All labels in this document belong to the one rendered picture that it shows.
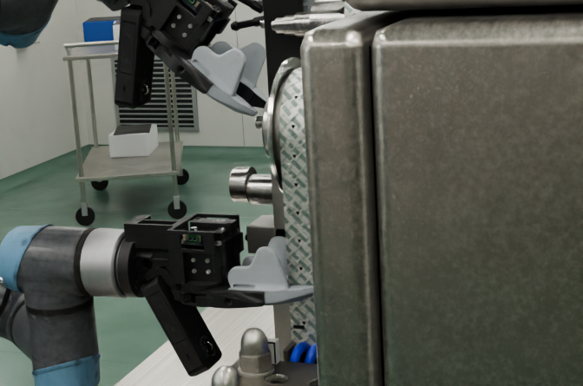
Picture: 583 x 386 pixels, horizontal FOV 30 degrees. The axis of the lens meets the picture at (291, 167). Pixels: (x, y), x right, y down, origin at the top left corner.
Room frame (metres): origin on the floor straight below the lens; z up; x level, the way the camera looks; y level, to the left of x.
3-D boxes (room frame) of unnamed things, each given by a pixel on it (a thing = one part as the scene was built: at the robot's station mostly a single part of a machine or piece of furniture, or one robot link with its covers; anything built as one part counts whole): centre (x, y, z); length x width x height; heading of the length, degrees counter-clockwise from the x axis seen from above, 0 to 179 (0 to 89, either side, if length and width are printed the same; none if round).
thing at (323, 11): (1.37, -0.07, 1.34); 0.06 x 0.06 x 0.06; 70
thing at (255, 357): (1.01, 0.05, 1.05); 0.04 x 0.04 x 0.04
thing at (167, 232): (1.11, 0.12, 1.12); 0.12 x 0.08 x 0.09; 70
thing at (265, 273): (1.06, 0.03, 1.11); 0.09 x 0.03 x 0.06; 69
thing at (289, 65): (1.13, -0.01, 1.25); 0.15 x 0.01 x 0.15; 160
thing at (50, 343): (1.18, 0.28, 1.01); 0.11 x 0.08 x 0.11; 31
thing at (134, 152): (5.91, 0.88, 0.51); 0.91 x 0.58 x 1.02; 4
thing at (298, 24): (1.39, -0.01, 1.34); 0.06 x 0.03 x 0.03; 70
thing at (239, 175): (1.19, 0.06, 1.18); 0.04 x 0.02 x 0.04; 160
